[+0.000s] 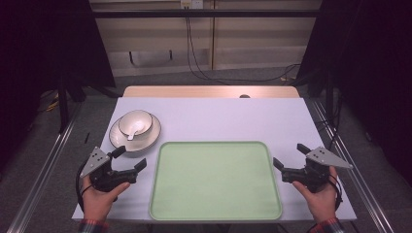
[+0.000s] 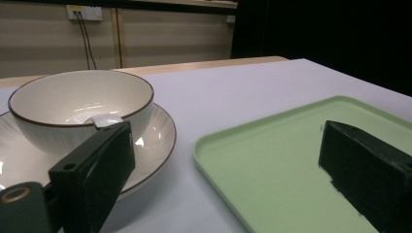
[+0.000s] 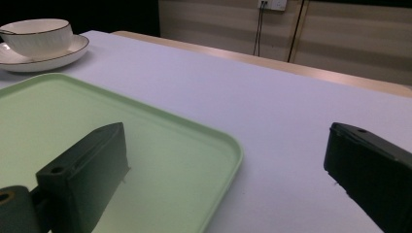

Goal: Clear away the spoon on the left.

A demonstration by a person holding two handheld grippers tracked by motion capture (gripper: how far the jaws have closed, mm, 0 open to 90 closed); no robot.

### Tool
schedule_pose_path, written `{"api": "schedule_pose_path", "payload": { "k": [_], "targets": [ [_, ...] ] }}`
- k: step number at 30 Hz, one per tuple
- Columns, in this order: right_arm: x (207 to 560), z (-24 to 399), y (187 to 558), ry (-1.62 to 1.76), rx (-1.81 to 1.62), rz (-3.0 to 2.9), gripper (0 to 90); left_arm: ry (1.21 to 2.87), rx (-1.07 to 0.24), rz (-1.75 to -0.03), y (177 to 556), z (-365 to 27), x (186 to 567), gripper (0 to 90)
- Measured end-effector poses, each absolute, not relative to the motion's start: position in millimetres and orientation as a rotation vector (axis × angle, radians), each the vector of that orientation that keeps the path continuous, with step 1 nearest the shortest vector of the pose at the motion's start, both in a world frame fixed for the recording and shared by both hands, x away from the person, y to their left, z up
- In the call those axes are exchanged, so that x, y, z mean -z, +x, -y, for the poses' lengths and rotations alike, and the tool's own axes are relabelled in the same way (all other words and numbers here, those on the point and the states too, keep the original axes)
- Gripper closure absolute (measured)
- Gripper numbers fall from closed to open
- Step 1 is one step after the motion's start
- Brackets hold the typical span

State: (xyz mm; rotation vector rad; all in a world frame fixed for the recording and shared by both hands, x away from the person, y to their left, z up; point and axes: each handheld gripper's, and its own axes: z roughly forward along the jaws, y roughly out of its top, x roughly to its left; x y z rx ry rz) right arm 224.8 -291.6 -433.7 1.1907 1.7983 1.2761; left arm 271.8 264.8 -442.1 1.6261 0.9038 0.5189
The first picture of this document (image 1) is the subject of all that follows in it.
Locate black wall cables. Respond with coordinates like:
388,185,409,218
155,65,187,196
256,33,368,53
184,5,302,84

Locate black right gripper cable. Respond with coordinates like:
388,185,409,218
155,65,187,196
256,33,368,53
327,174,344,212

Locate yellow cable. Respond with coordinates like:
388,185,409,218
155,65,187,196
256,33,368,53
44,98,61,113

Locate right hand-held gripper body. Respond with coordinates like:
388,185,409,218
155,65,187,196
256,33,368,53
281,146,355,194

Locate light green plastic tray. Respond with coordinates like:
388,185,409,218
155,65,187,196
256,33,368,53
149,140,284,222

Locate aluminium floor rail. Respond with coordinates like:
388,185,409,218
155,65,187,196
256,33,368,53
311,99,395,233
6,102,83,233

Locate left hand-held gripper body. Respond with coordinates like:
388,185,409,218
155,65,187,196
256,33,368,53
80,146,139,193

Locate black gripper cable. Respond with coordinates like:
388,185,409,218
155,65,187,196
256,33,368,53
75,160,93,212
327,174,344,212

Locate person's right hand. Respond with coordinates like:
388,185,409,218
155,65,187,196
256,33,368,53
292,166,340,224

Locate black horizontal metal bar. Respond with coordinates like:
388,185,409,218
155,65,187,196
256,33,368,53
91,9,323,19

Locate white plate with dark rim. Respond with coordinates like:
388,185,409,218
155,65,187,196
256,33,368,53
108,112,162,153

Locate wooden table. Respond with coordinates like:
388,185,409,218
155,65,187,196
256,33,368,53
122,84,301,99

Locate white bowl with dark rim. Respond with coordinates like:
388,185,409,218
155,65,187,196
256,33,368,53
118,109,154,138

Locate person's left hand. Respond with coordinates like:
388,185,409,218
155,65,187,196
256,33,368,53
80,176,131,222

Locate black floor cables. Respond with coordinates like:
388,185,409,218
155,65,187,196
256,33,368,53
314,92,345,151

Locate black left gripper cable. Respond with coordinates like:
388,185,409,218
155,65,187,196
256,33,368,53
75,160,93,212

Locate black curtain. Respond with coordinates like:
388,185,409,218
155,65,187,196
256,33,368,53
0,0,117,171
294,0,412,178

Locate white wall power outlet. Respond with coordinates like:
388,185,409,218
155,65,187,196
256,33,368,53
180,0,205,10

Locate white table cover board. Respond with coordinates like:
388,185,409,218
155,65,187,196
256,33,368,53
71,96,358,224

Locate black metal stand post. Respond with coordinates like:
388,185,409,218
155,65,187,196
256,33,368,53
57,76,71,134
325,69,335,131

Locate white ceramic spoon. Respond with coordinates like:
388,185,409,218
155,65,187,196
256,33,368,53
126,124,147,142

